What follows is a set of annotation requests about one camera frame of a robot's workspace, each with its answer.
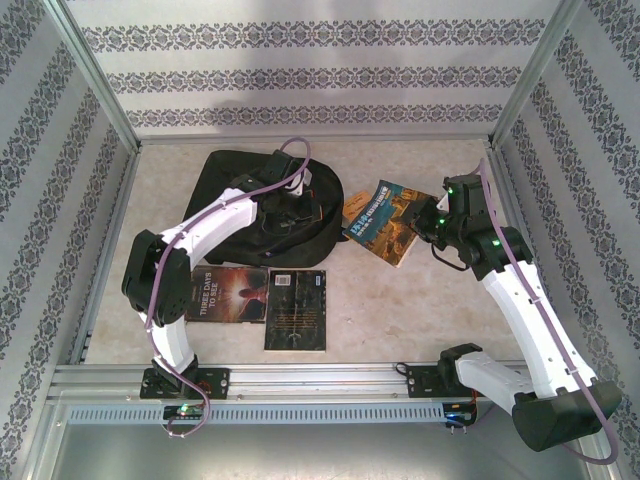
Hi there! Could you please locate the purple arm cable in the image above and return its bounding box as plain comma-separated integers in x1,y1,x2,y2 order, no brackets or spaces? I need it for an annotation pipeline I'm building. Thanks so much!
143,137,315,441
477,158,619,466

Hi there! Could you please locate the aluminium side rail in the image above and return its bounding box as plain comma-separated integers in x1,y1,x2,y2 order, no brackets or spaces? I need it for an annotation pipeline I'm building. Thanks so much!
489,147,584,364
67,148,142,367

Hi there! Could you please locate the grey metal panel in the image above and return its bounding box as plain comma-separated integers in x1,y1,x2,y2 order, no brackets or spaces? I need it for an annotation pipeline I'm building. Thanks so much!
29,399,619,480

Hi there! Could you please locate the Three Days To See book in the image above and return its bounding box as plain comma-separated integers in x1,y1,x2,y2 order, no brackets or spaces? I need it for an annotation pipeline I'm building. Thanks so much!
184,265,270,325

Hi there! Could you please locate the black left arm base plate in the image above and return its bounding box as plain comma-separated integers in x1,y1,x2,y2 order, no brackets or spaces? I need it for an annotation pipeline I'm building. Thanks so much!
139,367,232,401

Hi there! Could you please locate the grey slotted cable duct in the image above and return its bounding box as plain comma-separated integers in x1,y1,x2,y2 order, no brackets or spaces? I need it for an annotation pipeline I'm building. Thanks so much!
67,402,447,426

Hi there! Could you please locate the aluminium frame post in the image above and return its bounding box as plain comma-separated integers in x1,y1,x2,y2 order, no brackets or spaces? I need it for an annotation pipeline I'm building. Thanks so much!
42,0,142,151
487,0,599,149

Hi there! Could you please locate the black book with gold text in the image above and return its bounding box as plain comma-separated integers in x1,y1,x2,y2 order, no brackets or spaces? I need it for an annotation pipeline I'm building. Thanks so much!
263,268,329,353

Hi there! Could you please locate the aluminium mounting rail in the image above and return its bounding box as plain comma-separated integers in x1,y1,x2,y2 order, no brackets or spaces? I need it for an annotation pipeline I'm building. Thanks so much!
49,363,586,402

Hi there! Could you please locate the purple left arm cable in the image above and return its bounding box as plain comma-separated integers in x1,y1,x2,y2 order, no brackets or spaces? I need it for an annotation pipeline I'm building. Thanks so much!
143,137,315,441

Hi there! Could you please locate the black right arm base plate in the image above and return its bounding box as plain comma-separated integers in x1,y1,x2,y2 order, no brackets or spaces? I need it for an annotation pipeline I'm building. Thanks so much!
407,364,481,400

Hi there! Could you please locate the black fabric backpack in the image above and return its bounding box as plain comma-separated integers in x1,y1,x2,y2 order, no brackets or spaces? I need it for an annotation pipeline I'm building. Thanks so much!
187,148,348,268

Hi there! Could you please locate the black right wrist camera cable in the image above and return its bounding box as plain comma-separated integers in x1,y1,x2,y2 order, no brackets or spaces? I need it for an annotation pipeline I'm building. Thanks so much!
430,244,474,274

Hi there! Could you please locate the blue and orange canyon book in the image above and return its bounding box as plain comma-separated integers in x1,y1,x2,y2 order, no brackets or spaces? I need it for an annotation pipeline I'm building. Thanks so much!
341,178,430,270

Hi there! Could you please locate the small tan notebook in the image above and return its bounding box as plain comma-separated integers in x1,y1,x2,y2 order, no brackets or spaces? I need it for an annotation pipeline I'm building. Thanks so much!
343,189,374,227

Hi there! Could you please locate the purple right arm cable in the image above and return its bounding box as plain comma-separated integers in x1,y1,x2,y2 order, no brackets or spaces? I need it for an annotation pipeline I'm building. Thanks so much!
477,158,619,466

